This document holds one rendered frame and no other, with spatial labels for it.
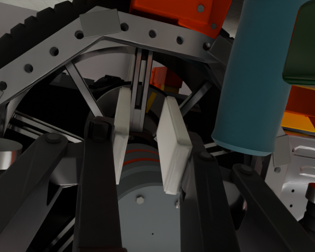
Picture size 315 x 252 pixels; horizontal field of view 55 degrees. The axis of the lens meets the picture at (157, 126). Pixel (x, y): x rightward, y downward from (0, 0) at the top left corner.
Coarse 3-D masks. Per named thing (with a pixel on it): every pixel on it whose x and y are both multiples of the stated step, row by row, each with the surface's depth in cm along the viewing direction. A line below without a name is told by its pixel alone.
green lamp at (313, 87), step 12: (312, 0) 14; (300, 12) 14; (312, 12) 13; (300, 24) 14; (312, 24) 13; (300, 36) 14; (312, 36) 13; (288, 48) 15; (300, 48) 14; (312, 48) 13; (288, 60) 15; (300, 60) 14; (312, 60) 13; (288, 72) 14; (300, 72) 14; (312, 72) 13; (300, 84) 14; (312, 84) 13
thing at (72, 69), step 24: (96, 48) 53; (120, 48) 60; (72, 72) 55; (144, 72) 58; (192, 72) 64; (24, 96) 53; (144, 96) 59; (192, 96) 61; (216, 96) 65; (24, 120) 55; (24, 144) 74; (216, 144) 63; (48, 216) 72; (72, 216) 61; (48, 240) 61; (72, 240) 61
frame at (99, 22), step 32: (64, 32) 44; (96, 32) 45; (128, 32) 46; (160, 32) 47; (192, 32) 48; (32, 64) 44; (224, 64) 49; (0, 96) 44; (0, 128) 49; (256, 160) 59; (288, 160) 55
